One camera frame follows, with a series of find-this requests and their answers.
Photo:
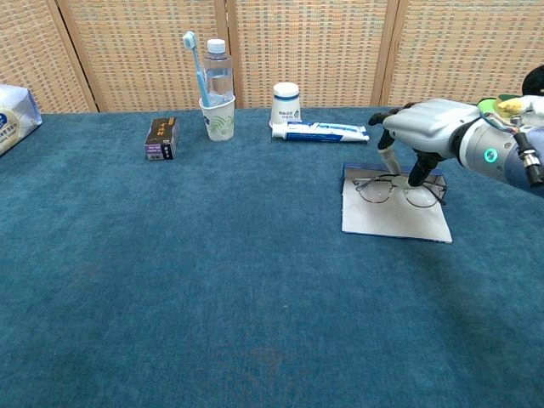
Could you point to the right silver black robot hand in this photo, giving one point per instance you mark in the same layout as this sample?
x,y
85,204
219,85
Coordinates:
x,y
429,125

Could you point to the thin wire-frame eyeglasses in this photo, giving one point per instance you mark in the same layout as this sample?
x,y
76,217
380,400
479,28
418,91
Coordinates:
x,y
376,191

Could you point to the blue glasses case grey lining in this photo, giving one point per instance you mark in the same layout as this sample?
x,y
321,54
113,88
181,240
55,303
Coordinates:
x,y
395,221

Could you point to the white blue toothpaste tube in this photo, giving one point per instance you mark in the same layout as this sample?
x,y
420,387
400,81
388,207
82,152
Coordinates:
x,y
319,132

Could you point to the green plush cushion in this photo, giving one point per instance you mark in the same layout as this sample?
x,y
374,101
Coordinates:
x,y
489,103

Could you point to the black white plush toy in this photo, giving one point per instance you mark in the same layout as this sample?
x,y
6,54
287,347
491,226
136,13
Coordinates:
x,y
535,81

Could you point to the woven bamboo folding screen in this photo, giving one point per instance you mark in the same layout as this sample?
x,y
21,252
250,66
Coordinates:
x,y
319,51

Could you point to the upturned white blue paper cup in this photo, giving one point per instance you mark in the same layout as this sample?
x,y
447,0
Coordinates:
x,y
285,106

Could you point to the paper cup with leaf print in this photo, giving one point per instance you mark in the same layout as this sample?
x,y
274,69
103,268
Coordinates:
x,y
219,123

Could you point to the clear plastic water bottle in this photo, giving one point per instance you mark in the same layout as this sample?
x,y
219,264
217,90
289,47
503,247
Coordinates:
x,y
219,72

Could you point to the light blue toothbrush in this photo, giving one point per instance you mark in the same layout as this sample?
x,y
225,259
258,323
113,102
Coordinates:
x,y
200,68

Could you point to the small dark cardboard box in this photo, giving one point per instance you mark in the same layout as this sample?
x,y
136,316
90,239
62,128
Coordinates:
x,y
161,136

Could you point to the blue felt table cloth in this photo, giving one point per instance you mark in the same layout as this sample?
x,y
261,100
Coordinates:
x,y
170,255

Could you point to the white tissue pack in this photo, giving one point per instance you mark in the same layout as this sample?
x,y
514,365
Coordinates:
x,y
17,119

